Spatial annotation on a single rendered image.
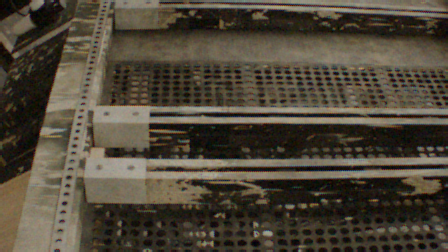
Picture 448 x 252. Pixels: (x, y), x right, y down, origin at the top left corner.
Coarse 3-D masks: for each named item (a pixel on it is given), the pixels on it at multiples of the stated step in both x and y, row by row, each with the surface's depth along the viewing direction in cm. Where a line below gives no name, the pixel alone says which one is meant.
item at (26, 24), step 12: (36, 0) 193; (48, 0) 194; (60, 0) 192; (72, 0) 202; (36, 12) 191; (48, 12) 191; (60, 12) 200; (72, 12) 194; (24, 24) 194; (36, 24) 193; (48, 24) 194; (60, 24) 192; (24, 36) 202; (36, 36) 196
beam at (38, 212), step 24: (72, 24) 189; (72, 48) 178; (72, 72) 169; (96, 72) 170; (72, 96) 161; (96, 96) 162; (48, 120) 153; (72, 120) 154; (48, 144) 147; (48, 168) 140; (48, 192) 135; (24, 216) 129; (48, 216) 129; (72, 216) 130; (24, 240) 124; (48, 240) 124; (72, 240) 125
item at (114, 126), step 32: (96, 128) 151; (128, 128) 151; (160, 128) 152; (192, 128) 152; (224, 128) 153; (256, 128) 153; (288, 128) 153; (320, 128) 154; (352, 128) 154; (384, 128) 155; (416, 128) 155
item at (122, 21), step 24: (120, 0) 196; (144, 0) 196; (168, 0) 197; (192, 0) 197; (216, 0) 197; (240, 0) 198; (264, 0) 199; (288, 0) 199; (120, 24) 195; (144, 24) 196; (168, 24) 196; (192, 24) 197; (216, 24) 197; (240, 24) 197; (264, 24) 198; (288, 24) 198; (312, 24) 198; (336, 24) 199; (360, 24) 199; (384, 24) 199; (408, 24) 199; (432, 24) 199
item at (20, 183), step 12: (108, 156) 179; (12, 180) 193; (24, 180) 189; (0, 192) 191; (12, 192) 188; (24, 192) 185; (0, 204) 187; (12, 204) 184; (0, 216) 182; (12, 216) 179; (0, 228) 178; (12, 228) 175; (0, 240) 173; (12, 240) 170; (96, 240) 154
